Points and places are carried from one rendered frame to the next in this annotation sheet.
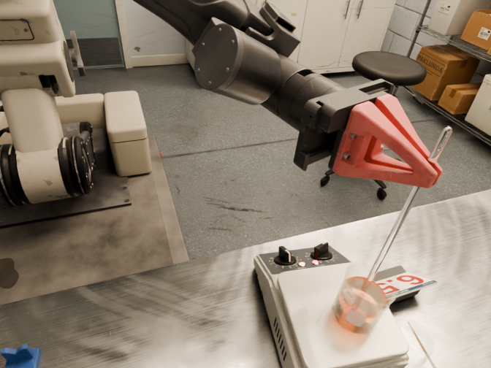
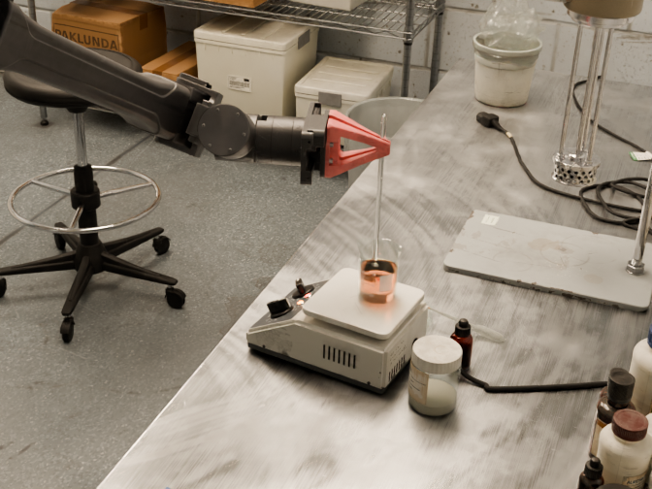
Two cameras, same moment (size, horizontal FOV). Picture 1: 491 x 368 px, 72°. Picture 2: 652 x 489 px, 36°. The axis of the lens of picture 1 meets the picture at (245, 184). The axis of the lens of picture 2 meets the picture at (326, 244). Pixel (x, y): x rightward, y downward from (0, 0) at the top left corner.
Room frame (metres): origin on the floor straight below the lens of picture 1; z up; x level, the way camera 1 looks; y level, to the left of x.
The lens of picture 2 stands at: (-0.48, 0.70, 1.52)
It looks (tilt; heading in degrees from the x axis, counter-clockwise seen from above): 29 degrees down; 313
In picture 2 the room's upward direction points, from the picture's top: 2 degrees clockwise
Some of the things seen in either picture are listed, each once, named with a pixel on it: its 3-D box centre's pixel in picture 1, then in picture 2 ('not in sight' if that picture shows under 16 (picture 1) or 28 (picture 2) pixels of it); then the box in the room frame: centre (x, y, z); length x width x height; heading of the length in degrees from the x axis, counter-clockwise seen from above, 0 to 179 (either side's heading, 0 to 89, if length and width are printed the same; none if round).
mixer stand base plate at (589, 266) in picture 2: not in sight; (553, 256); (0.18, -0.52, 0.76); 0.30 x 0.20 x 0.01; 23
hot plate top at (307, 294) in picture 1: (337, 310); (364, 302); (0.21, -0.12, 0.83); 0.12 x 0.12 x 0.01; 15
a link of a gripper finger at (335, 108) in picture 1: (378, 152); (349, 148); (0.24, -0.11, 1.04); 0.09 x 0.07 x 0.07; 39
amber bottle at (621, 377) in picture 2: not in sight; (614, 417); (-0.11, -0.18, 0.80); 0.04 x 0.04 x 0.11
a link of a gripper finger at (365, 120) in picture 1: (391, 145); (350, 142); (0.25, -0.12, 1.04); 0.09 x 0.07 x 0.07; 39
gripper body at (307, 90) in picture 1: (324, 112); (289, 141); (0.30, -0.07, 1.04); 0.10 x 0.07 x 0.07; 129
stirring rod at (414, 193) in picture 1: (397, 224); (379, 192); (0.21, -0.14, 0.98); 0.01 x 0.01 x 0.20
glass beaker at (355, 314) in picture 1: (361, 296); (376, 271); (0.21, -0.14, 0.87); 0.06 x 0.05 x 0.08; 3
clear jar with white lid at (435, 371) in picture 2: not in sight; (434, 375); (0.09, -0.11, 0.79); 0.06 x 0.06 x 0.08
